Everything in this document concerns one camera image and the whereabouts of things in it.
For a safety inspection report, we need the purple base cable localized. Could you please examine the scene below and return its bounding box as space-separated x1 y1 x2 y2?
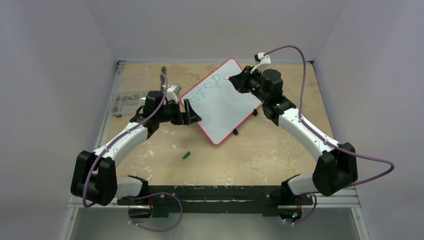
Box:
282 195 318 226
128 192 184 233

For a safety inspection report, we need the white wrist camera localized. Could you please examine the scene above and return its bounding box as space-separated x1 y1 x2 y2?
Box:
166 84 182 103
250 52 271 74

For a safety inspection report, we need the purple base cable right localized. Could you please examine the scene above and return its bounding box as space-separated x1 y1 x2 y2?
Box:
282 195 318 226

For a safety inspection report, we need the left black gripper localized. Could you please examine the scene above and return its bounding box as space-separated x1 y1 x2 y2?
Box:
156 99 201 126

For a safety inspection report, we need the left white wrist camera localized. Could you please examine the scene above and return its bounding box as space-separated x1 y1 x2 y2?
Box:
166 84 182 103

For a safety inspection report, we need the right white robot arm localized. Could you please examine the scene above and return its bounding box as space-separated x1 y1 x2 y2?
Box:
228 66 358 204

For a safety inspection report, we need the pink framed whiteboard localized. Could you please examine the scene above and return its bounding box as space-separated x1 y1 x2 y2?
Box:
180 58 261 146

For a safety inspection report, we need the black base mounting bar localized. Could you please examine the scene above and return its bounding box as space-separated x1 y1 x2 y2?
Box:
117 185 314 218

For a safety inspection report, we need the clear plastic screw box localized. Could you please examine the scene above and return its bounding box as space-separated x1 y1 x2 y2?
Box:
109 73 154 117

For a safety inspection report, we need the dark metal bracket tool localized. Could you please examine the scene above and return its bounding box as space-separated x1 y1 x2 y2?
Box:
160 66 166 92

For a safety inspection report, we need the green marker cap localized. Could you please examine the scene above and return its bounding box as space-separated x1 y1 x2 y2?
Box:
182 151 191 160

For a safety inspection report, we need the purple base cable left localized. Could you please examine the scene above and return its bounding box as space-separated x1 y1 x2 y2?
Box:
128 192 184 233

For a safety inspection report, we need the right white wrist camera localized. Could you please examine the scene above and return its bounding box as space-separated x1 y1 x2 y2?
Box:
250 52 271 74

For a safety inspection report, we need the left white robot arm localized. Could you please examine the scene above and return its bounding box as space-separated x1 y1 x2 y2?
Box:
70 90 202 208

